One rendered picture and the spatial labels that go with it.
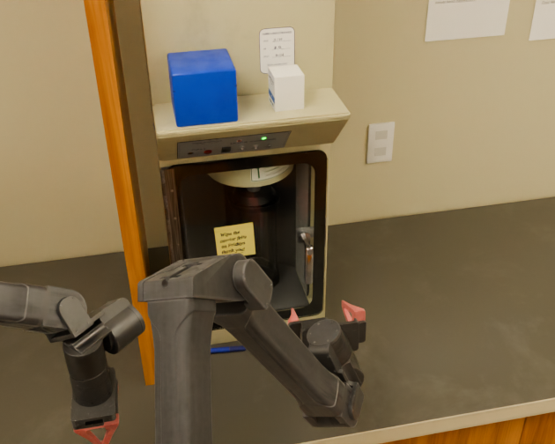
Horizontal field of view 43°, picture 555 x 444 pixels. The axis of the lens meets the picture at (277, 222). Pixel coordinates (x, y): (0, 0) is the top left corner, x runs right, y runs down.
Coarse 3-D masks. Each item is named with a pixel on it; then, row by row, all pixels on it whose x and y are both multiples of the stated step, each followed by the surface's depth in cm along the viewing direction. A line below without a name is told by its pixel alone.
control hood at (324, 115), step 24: (240, 96) 122; (264, 96) 122; (312, 96) 122; (336, 96) 122; (168, 120) 114; (240, 120) 114; (264, 120) 114; (288, 120) 114; (312, 120) 115; (336, 120) 116; (168, 144) 115; (288, 144) 125; (312, 144) 128
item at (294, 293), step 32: (224, 160) 128; (256, 160) 129; (288, 160) 130; (320, 160) 131; (192, 192) 130; (224, 192) 131; (256, 192) 132; (288, 192) 134; (320, 192) 135; (192, 224) 133; (224, 224) 135; (256, 224) 136; (288, 224) 138; (320, 224) 139; (192, 256) 137; (256, 256) 140; (288, 256) 142; (320, 256) 144; (288, 288) 147; (320, 288) 148
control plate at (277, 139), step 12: (276, 132) 117; (288, 132) 118; (180, 144) 116; (192, 144) 117; (204, 144) 118; (216, 144) 119; (228, 144) 120; (240, 144) 121; (252, 144) 122; (264, 144) 123; (276, 144) 124; (180, 156) 122; (192, 156) 123
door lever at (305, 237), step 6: (300, 234) 139; (306, 234) 140; (300, 240) 140; (306, 240) 138; (306, 246) 136; (312, 246) 137; (306, 252) 136; (312, 252) 136; (306, 258) 137; (312, 258) 137; (306, 264) 138; (312, 264) 138; (306, 270) 139; (312, 270) 139; (306, 276) 139; (312, 276) 140; (306, 282) 140; (312, 282) 141
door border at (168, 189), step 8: (168, 176) 127; (168, 184) 128; (168, 192) 129; (168, 200) 129; (176, 200) 130; (168, 208) 130; (176, 208) 131; (168, 216) 131; (176, 216) 132; (176, 224) 133; (168, 232) 133; (176, 232) 133; (168, 240) 134; (176, 240) 135; (176, 248) 136; (176, 256) 137
